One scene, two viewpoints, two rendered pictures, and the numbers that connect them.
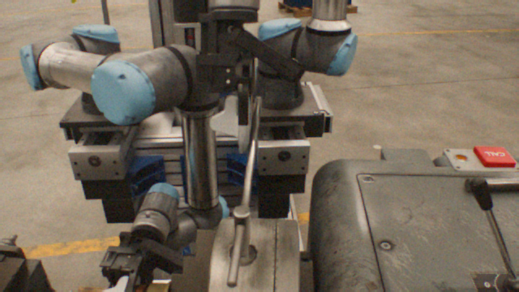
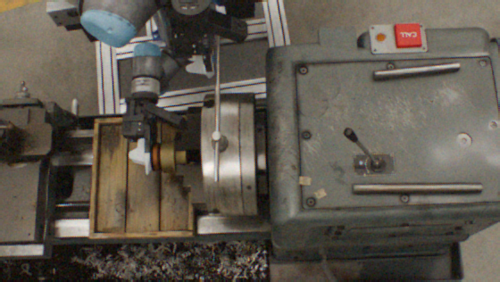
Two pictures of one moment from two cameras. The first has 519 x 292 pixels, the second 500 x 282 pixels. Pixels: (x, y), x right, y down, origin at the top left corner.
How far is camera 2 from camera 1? 0.88 m
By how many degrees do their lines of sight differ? 42
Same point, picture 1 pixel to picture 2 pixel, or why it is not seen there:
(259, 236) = (229, 128)
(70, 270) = (34, 25)
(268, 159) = not seen: outside the picture
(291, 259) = (249, 145)
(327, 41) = not seen: outside the picture
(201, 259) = (192, 131)
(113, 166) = not seen: hidden behind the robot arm
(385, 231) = (307, 123)
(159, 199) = (146, 63)
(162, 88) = (140, 21)
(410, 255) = (320, 143)
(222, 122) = (195, 68)
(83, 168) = (63, 19)
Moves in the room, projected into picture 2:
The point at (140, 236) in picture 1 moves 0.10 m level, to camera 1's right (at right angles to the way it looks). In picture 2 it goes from (141, 100) to (178, 96)
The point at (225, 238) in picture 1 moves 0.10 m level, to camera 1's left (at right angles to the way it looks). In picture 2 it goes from (207, 132) to (164, 136)
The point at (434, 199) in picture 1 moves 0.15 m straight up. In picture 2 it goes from (346, 89) to (354, 62)
